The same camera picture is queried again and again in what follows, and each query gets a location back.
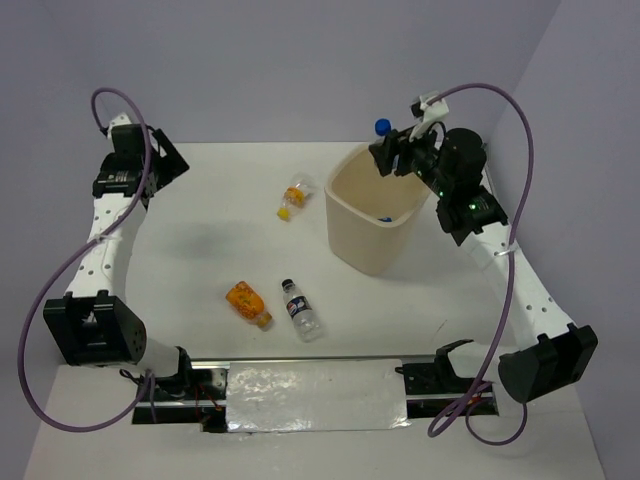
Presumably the orange plastic bottle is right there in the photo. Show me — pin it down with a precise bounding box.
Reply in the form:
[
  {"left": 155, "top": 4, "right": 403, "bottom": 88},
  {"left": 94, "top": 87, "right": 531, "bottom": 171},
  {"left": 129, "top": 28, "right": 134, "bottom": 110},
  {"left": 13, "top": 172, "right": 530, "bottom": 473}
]
[{"left": 225, "top": 281, "right": 273, "bottom": 330}]

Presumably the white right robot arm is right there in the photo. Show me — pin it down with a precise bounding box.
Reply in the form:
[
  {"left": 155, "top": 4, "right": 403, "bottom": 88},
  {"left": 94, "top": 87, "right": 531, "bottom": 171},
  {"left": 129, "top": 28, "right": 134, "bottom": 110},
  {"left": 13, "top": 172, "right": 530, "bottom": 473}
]
[{"left": 369, "top": 128, "right": 598, "bottom": 404}]

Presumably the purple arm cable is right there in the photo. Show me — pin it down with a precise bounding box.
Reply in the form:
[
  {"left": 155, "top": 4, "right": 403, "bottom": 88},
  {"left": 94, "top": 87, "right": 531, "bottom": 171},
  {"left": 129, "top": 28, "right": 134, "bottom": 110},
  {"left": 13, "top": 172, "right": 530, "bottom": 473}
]
[
  {"left": 427, "top": 82, "right": 534, "bottom": 446},
  {"left": 23, "top": 88, "right": 157, "bottom": 432}
]

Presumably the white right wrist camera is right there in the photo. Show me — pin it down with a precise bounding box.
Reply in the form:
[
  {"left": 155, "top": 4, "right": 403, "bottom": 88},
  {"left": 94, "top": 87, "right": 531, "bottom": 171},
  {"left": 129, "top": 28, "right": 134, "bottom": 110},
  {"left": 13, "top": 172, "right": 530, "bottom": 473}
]
[{"left": 409, "top": 91, "right": 449, "bottom": 141}]

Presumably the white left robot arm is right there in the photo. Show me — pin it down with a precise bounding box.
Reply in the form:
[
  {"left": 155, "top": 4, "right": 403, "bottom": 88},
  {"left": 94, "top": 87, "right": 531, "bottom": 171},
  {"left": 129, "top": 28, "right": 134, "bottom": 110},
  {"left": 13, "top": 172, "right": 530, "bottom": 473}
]
[{"left": 43, "top": 113, "right": 196, "bottom": 399}]

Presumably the clear Pepsi bottle black cap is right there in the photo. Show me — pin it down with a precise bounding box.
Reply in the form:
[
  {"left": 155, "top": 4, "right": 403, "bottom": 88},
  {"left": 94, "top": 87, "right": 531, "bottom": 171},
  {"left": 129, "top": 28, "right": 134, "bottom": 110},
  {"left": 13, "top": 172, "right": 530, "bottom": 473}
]
[{"left": 281, "top": 279, "right": 322, "bottom": 342}]

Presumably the beige plastic bin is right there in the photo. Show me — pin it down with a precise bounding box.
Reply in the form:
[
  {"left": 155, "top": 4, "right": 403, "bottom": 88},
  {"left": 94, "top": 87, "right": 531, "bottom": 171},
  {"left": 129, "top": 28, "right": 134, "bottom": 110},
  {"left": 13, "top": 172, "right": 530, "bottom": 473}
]
[{"left": 324, "top": 144, "right": 430, "bottom": 276}]

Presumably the black base rail with foil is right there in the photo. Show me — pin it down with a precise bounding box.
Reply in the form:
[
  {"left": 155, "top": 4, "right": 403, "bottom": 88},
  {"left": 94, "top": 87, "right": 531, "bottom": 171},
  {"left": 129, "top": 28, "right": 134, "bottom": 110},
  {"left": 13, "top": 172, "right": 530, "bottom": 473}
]
[{"left": 132, "top": 355, "right": 472, "bottom": 434}]

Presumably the clear bottle yellow cap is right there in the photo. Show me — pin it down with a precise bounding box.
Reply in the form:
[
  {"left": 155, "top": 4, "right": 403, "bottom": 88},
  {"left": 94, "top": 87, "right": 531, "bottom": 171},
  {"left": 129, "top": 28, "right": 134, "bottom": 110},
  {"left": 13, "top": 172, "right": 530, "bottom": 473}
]
[{"left": 276, "top": 173, "right": 317, "bottom": 222}]

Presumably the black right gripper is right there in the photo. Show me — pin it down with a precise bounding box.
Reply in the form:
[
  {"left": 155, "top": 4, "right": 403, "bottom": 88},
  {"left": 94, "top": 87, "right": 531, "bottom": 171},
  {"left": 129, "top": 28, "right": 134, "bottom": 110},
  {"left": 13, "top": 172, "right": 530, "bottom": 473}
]
[{"left": 368, "top": 117, "right": 453, "bottom": 196}]

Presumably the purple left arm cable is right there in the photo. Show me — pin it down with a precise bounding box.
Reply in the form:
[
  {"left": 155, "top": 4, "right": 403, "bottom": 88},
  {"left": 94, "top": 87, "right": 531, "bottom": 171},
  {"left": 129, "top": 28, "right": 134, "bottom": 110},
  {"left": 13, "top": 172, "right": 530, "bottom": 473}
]
[{"left": 23, "top": 88, "right": 157, "bottom": 432}]

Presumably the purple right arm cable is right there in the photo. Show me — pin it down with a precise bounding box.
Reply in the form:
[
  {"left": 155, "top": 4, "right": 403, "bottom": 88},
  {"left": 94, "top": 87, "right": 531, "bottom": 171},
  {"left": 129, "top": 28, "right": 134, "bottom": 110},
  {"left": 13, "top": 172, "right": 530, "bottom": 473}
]
[{"left": 427, "top": 82, "right": 534, "bottom": 446}]

